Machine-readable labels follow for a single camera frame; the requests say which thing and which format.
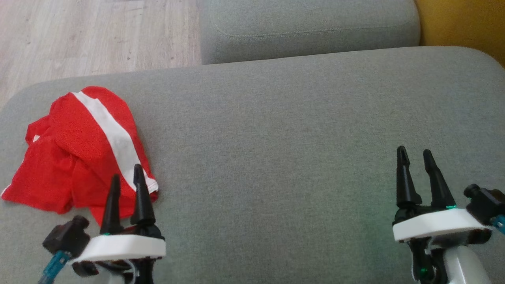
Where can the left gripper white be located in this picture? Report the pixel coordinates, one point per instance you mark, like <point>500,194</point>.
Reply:
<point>126,246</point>

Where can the red white basketball jersey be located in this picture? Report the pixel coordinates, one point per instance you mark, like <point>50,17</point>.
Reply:
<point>35,177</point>

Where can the grey fabric sofa seat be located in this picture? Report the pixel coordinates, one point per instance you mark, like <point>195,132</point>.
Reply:
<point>276,138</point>

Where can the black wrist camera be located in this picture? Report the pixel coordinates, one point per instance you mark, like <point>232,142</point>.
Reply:
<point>67,236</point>
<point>485,203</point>

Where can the red shorts white stripe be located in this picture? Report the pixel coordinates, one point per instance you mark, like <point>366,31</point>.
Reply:
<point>90,126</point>

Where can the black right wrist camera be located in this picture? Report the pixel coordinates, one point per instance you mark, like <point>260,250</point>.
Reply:
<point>485,203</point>

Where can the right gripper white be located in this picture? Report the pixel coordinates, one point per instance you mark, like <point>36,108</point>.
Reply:
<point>434,223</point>

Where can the mustard yellow furniture panel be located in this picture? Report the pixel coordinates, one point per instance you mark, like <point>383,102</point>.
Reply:
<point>465,23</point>

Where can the grey sofa back cushion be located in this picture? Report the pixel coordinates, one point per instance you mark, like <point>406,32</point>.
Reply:
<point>307,27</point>

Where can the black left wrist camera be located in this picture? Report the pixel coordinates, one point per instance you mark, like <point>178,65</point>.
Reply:
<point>67,236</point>

